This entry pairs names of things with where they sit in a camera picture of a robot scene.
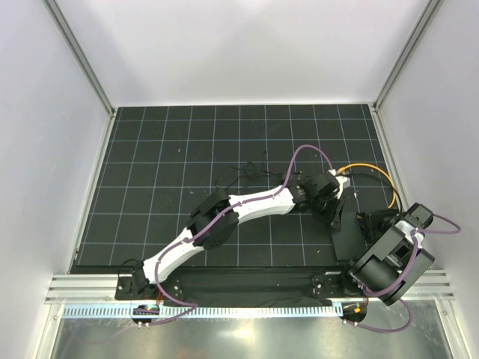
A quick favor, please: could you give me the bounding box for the black power adapter with cord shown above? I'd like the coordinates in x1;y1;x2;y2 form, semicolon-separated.
208;151;287;194

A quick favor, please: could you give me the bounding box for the orange ethernet cable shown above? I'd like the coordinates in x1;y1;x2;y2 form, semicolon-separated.
338;162;397;209

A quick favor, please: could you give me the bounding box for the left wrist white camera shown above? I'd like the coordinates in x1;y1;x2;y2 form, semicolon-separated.
335;176;350;199

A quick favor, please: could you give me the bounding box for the right aluminium frame post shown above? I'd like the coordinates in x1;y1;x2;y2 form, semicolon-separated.
373;0;443;112

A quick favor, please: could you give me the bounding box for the aluminium frame post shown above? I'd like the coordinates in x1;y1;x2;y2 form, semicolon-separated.
373;0;443;112
42;0;115;117

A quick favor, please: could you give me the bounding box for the black network switch box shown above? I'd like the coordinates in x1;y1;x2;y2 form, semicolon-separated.
331;212;367;265

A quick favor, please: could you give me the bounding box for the black ethernet cable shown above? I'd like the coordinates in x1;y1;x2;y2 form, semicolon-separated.
346;170;403;214

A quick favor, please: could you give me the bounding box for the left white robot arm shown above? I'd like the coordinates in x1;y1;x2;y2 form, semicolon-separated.
132;170;350;299

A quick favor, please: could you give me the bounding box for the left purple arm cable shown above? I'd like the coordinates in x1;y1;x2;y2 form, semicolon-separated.
153;144;338;322

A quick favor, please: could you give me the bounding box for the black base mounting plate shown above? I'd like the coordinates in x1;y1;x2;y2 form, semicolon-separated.
115;266;360;301

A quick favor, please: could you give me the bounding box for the aluminium front rail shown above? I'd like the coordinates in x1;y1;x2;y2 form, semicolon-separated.
45;270;455;304

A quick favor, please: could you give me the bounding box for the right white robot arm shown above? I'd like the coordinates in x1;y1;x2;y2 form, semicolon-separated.
337;203;435;306

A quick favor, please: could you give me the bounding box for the white slotted cable duct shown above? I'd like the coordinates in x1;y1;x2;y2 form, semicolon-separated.
62;303;343;319

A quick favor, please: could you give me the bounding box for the black grid cutting mat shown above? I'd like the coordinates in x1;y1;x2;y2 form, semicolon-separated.
71;104;395;274

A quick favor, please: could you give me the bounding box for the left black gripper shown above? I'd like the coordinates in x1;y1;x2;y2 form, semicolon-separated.
310;193;345;232

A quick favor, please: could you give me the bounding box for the left aluminium frame post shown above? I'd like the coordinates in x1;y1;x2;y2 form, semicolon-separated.
42;0;115;117

